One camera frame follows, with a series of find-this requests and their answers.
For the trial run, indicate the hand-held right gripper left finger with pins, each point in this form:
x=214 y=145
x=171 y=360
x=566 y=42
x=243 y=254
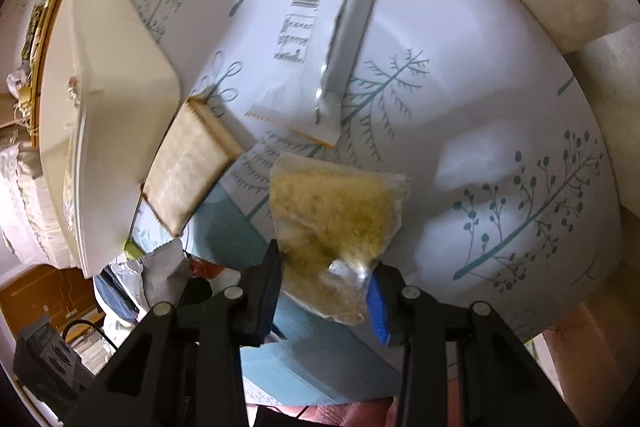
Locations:
x=262 y=302

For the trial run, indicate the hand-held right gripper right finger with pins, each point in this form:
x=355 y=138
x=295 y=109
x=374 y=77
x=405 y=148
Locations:
x=378 y=317

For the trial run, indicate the dark red candy packet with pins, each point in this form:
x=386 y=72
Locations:
x=212 y=268

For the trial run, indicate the clear square puffed rice packet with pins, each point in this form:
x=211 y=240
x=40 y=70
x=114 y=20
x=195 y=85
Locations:
x=330 y=217

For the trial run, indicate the tree print tablecloth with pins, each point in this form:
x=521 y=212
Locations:
x=475 y=82

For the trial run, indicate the white lace cloth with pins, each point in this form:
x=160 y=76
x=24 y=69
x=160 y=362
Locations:
x=25 y=207

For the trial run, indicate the crumpled silver white packet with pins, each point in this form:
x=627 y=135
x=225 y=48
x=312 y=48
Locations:
x=160 y=272

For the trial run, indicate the orange and white snack bar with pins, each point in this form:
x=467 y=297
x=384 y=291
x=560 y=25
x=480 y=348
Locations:
x=330 y=32

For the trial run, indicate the brown cracker packet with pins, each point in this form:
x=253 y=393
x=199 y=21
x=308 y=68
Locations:
x=190 y=172

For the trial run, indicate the white plastic storage box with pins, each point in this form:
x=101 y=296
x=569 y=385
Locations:
x=115 y=107

